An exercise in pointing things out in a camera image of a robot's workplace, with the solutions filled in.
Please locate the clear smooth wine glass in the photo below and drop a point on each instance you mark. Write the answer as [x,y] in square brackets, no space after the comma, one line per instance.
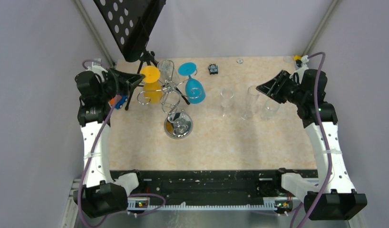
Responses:
[227,101]

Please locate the clear patterned glass at back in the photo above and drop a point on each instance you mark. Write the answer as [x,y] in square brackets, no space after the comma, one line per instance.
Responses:
[166,68]

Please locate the small black blue toy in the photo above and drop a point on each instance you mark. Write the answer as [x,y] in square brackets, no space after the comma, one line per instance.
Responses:
[213,69]

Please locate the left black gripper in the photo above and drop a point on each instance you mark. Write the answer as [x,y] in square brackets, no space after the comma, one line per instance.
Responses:
[132,79]

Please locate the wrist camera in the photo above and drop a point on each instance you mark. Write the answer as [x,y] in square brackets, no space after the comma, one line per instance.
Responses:
[301,65]
[94,66]

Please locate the chrome wine glass rack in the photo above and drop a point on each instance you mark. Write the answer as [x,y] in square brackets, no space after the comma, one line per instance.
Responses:
[178,124]

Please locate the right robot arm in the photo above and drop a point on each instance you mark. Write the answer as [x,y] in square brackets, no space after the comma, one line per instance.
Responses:
[335,197]

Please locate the black perforated music stand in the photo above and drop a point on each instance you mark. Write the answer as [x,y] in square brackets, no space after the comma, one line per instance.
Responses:
[131,23]

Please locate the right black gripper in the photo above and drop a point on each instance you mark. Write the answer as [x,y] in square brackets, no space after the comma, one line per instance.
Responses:
[272,88]

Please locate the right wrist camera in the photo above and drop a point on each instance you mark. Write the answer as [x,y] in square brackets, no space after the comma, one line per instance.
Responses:
[301,65]

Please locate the blue orange toy car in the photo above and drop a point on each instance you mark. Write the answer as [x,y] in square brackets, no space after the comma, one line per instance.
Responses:
[121,100]

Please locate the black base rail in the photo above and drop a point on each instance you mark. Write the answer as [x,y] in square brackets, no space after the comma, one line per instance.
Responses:
[215,189]

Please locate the yellow corner clamp right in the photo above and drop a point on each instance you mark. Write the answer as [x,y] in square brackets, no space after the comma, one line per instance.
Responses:
[296,57]

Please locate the clear wine glass front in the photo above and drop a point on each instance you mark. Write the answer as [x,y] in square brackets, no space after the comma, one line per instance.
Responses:
[250,102]

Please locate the blue wine glass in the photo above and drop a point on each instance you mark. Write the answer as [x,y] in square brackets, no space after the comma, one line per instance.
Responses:
[194,89]

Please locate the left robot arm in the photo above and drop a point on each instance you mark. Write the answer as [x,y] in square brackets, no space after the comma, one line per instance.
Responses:
[98,193]

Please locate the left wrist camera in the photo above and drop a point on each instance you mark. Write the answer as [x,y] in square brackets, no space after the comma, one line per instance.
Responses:
[94,66]

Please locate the clear patterned short glass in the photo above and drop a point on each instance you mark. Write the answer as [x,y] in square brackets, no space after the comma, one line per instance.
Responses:
[269,109]

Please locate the yellow wine glass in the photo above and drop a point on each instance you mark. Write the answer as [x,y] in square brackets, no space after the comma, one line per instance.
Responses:
[151,88]

